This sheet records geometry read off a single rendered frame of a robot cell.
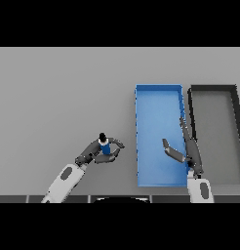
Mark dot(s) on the blue pipe with dark end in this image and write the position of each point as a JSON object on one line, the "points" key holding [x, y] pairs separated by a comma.
{"points": [[104, 144]]}

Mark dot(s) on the dark grey bin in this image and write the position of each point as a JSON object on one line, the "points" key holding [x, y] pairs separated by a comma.
{"points": [[216, 136]]}

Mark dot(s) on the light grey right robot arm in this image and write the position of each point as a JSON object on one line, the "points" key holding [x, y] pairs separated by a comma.
{"points": [[200, 188]]}

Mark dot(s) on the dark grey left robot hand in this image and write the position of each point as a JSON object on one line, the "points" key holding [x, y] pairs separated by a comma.
{"points": [[89, 151]]}

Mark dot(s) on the blue bin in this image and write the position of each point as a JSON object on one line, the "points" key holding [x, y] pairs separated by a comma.
{"points": [[159, 136]]}

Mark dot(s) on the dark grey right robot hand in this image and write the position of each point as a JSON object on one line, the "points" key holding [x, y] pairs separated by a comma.
{"points": [[192, 150]]}

